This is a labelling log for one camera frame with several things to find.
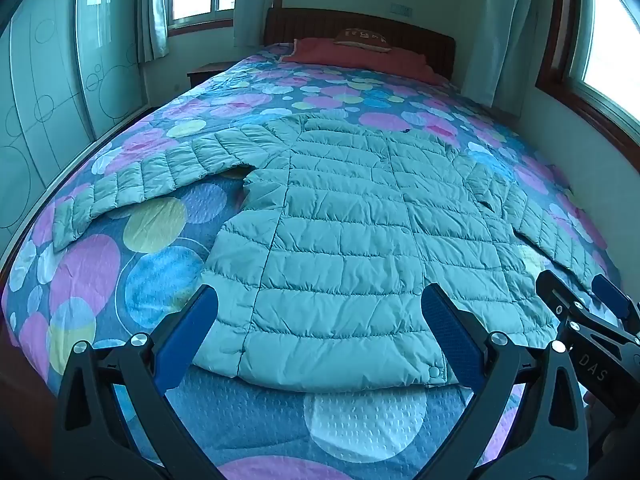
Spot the light green quilted down jacket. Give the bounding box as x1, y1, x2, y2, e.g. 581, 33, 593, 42
51, 112, 608, 393

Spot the small brown cushion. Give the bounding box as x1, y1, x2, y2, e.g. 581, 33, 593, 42
332, 27, 393, 53

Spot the large wood-framed window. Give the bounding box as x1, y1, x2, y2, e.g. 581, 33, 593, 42
535, 0, 640, 161

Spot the red pillow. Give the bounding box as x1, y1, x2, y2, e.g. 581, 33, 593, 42
280, 36, 448, 85

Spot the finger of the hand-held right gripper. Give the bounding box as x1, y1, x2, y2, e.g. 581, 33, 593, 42
535, 270, 588, 318
592, 275, 632, 320

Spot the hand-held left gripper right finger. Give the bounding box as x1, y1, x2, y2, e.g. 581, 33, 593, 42
415, 282, 591, 480

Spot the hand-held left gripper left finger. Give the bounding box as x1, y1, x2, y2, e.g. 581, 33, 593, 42
52, 284, 236, 480

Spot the long white curtain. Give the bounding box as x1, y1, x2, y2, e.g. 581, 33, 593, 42
462, 0, 561, 121

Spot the wooden nightstand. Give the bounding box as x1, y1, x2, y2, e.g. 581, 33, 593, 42
186, 61, 241, 91

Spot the dark wooden headboard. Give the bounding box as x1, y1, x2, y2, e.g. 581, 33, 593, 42
264, 7, 457, 81

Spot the pale short curtain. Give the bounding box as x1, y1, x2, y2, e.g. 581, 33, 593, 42
136, 0, 173, 63
233, 0, 288, 53

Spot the frosted glass sliding wardrobe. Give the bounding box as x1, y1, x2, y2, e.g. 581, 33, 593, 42
0, 0, 151, 271

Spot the circle-print bed quilt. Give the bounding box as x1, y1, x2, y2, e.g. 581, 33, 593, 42
0, 42, 631, 480

